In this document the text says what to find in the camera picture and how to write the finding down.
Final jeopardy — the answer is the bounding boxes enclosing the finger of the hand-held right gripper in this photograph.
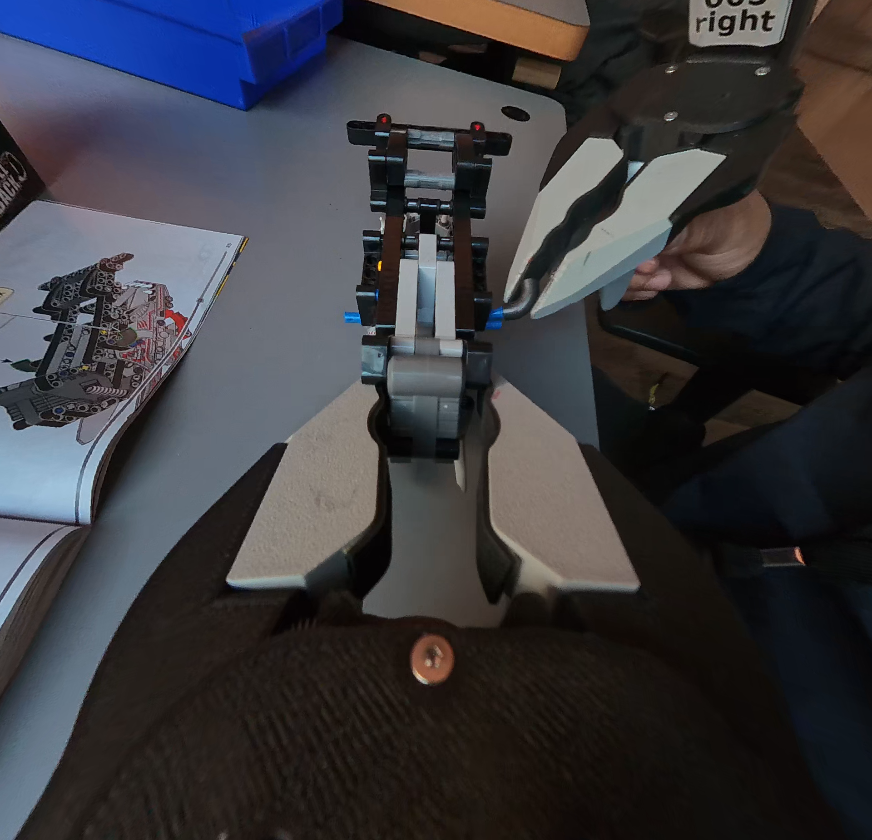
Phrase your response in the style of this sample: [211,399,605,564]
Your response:
[505,137,629,297]
[530,149,727,321]

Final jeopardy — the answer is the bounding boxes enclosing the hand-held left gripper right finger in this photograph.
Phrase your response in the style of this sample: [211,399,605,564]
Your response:
[470,375,642,603]

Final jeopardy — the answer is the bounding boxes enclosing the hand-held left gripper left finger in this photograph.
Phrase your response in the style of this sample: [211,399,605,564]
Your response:
[226,380,396,592]

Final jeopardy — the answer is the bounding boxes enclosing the dark grey bent lego piece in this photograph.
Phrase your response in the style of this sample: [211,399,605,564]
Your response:
[503,277,547,321]

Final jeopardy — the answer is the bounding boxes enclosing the black grey lego vehicle chassis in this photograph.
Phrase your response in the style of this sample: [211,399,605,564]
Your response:
[343,113,514,462]

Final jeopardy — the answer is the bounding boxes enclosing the person's right forearm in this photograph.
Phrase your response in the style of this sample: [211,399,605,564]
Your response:
[657,205,872,408]

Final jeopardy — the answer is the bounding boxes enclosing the black lego set box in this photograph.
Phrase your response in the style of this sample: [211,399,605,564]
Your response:
[0,121,48,232]

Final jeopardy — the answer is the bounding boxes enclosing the person's right hand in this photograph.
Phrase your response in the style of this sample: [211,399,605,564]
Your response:
[621,189,775,304]

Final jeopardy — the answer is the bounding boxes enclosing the grey table with wooden edge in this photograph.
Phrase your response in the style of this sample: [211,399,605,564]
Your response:
[338,0,591,62]

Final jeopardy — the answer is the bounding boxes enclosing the open instruction booklet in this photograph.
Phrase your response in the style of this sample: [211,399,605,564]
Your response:
[0,200,248,695]

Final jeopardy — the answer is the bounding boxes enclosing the person's legs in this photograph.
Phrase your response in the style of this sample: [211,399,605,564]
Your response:
[591,360,872,840]

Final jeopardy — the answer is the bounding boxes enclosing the blue plastic bin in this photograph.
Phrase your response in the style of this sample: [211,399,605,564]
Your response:
[0,0,343,111]

